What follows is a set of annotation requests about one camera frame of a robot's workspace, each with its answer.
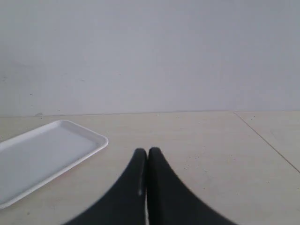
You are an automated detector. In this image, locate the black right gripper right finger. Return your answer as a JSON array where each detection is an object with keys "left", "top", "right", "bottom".
[{"left": 147, "top": 147, "right": 235, "bottom": 225}]

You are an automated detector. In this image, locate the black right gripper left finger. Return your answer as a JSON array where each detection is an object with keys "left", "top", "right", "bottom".
[{"left": 66, "top": 148, "right": 147, "bottom": 225}]

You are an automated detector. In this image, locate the white rectangular plastic tray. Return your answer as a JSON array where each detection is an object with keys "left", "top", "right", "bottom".
[{"left": 0, "top": 120, "right": 109, "bottom": 209}]

